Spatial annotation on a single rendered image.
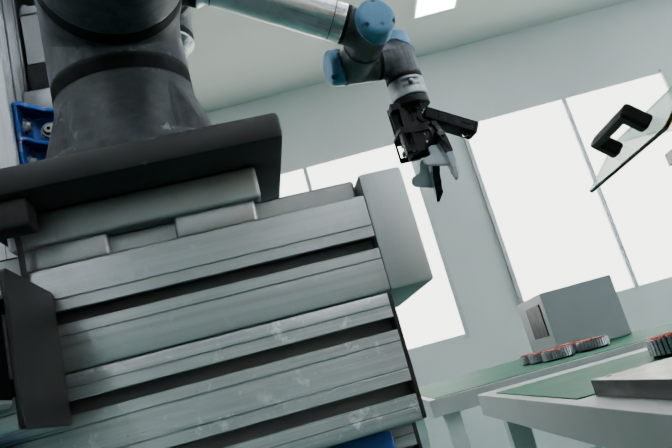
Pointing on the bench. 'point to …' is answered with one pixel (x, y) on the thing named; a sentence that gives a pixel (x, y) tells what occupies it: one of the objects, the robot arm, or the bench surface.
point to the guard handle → (637, 119)
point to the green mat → (568, 382)
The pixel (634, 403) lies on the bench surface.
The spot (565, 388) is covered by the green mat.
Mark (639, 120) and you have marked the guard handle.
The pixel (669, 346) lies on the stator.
